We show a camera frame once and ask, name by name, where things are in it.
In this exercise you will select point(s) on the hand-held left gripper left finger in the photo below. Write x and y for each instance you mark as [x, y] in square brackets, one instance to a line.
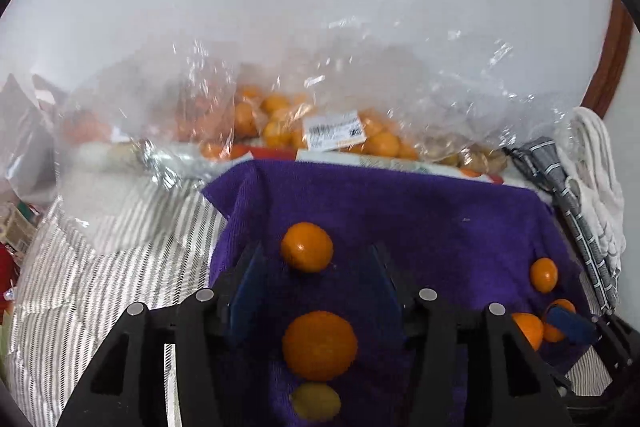
[247, 302]

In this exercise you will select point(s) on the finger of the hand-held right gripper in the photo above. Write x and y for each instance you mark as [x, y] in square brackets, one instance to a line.
[570, 324]

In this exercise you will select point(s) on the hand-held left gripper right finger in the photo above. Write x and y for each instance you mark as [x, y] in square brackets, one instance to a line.
[387, 287]

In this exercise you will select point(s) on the orange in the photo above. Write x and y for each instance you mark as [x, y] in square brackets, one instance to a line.
[552, 335]
[527, 331]
[306, 247]
[320, 346]
[544, 274]

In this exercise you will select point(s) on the purple towel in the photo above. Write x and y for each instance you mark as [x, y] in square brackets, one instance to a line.
[425, 232]

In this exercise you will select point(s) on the green kiwi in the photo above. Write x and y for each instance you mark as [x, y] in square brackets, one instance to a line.
[316, 402]

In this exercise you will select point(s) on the grey plaid cloth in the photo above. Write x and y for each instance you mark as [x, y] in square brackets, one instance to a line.
[575, 217]

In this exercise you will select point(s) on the white towel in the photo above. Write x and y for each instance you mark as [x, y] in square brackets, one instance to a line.
[597, 177]

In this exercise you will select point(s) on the striped bed quilt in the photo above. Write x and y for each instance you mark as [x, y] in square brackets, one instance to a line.
[100, 267]

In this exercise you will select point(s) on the pile of bagged oranges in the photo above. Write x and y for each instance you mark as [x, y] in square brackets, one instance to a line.
[275, 117]

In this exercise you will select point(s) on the clear plastic bag of oranges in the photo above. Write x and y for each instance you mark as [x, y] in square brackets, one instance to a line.
[150, 107]

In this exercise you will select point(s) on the red paper bag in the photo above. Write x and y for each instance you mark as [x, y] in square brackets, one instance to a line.
[6, 277]

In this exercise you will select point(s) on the grey plastic bag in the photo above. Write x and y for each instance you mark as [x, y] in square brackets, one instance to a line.
[22, 142]

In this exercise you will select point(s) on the brown wooden door frame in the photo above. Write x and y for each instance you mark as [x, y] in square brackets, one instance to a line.
[612, 57]

